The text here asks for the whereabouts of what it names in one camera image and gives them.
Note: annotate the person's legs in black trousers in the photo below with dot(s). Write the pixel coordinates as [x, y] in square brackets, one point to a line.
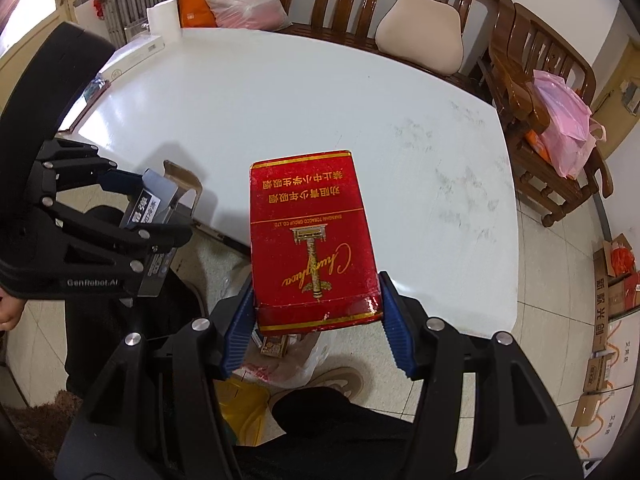
[325, 435]

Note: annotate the brown wooden armchair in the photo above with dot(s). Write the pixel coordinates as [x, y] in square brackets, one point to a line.
[545, 185]

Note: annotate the white cartons with orange print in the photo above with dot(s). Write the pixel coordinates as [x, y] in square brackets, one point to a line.
[625, 360]

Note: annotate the dark grey box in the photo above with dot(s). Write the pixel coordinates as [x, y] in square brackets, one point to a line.
[160, 190]

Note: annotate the white paper towel roll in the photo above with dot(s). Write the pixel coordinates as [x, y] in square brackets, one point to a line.
[164, 20]

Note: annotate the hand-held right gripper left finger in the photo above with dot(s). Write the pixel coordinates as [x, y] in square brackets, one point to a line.
[239, 335]

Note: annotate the small brown cardboard box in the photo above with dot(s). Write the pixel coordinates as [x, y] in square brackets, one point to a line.
[590, 410]
[597, 372]

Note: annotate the brown wooden bench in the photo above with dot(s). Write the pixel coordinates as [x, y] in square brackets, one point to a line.
[330, 37]

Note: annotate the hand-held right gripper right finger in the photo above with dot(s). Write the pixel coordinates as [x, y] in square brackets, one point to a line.
[396, 330]

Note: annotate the orange bag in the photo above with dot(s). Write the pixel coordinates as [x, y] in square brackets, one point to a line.
[196, 7]

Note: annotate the open cardboard box red contents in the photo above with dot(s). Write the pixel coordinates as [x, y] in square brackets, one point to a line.
[602, 255]

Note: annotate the window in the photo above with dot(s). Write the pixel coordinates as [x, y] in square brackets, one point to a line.
[25, 2]

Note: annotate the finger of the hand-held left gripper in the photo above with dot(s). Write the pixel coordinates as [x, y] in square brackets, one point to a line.
[150, 237]
[127, 180]

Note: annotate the beige sneaker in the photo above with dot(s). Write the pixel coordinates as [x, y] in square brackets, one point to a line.
[325, 382]

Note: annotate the orange packet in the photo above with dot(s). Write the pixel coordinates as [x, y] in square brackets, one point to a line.
[537, 144]

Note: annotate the person's left hand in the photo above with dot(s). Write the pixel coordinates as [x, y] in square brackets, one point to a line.
[9, 310]

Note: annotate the brown fuzzy rug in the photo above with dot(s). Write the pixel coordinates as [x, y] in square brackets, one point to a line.
[40, 415]

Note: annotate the beige cushion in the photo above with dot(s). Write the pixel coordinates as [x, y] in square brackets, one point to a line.
[420, 35]

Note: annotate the red hanging ornament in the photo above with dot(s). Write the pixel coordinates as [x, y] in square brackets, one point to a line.
[98, 8]

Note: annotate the clear plastic box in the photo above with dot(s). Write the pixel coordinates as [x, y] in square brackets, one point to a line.
[136, 31]

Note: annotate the pink plastic bag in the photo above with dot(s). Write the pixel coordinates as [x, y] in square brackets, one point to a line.
[565, 120]

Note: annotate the white plastic trash bag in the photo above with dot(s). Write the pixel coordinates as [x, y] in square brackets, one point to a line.
[282, 375]

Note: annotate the white flat box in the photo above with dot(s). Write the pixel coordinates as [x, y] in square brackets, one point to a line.
[130, 57]

